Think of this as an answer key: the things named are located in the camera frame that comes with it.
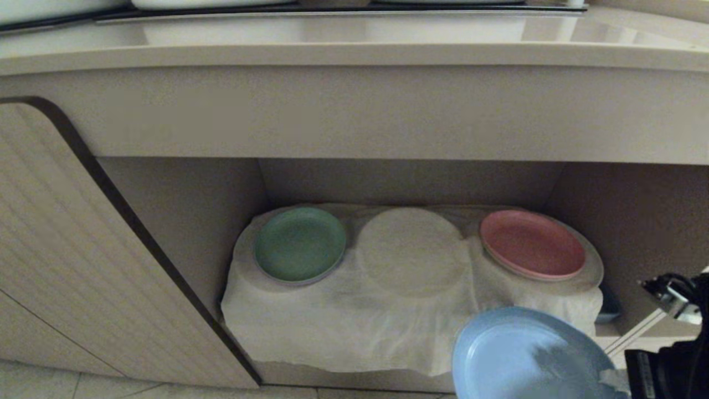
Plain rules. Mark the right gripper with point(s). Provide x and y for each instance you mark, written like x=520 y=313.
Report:
x=678 y=371

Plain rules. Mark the light blue plate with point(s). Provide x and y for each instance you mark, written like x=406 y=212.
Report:
x=498 y=354

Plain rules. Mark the pink plate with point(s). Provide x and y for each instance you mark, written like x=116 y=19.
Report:
x=532 y=244

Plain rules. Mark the white plate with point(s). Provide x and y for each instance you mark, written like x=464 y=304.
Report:
x=411 y=252

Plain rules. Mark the green plate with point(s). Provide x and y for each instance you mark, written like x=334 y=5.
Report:
x=299 y=244

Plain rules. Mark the beige kitchen counter cabinet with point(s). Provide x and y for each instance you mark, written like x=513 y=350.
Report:
x=354 y=111

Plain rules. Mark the white cloth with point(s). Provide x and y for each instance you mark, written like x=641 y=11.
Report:
x=343 y=332

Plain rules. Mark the black glass cooktop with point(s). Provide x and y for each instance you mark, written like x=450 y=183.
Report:
x=332 y=10

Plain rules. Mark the wooden cabinet door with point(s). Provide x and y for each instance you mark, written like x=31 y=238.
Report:
x=77 y=266

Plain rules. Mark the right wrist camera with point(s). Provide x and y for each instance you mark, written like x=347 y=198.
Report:
x=680 y=302

